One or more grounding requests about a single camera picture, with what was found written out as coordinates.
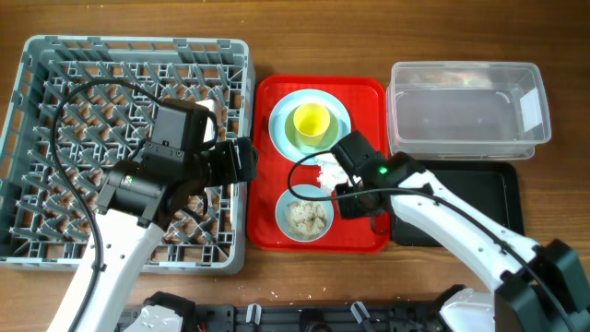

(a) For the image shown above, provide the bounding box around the red plastic tray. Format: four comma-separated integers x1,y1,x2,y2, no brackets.
246,75,390,254

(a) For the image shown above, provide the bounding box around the black waste tray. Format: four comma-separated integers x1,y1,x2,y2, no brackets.
389,159,526,248

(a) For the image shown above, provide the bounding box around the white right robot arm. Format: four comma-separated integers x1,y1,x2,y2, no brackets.
331,131,589,331

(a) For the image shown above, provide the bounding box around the clear plastic bin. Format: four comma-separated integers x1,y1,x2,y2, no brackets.
387,61,552,160

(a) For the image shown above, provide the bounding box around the rice food waste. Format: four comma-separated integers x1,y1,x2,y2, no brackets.
285,200,326,240

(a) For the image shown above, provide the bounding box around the light blue bowl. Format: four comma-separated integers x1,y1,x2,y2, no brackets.
275,190,334,243

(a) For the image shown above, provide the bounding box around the yellow plastic cup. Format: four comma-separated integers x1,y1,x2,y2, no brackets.
293,103,331,146

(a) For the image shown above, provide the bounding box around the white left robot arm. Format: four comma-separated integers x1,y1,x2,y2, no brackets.
49,137,257,331

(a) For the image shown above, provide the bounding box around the light blue plate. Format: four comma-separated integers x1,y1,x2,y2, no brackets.
268,89,351,162

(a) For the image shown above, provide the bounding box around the green bowl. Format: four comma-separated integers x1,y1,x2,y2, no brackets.
285,111,339,154

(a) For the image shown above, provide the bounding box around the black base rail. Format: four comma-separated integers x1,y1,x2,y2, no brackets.
195,302,447,332

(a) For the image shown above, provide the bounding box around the white napkin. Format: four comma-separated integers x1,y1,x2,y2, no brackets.
315,153,351,195

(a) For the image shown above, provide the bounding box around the grey dishwasher rack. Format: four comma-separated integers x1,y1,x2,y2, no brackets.
1,36,255,271

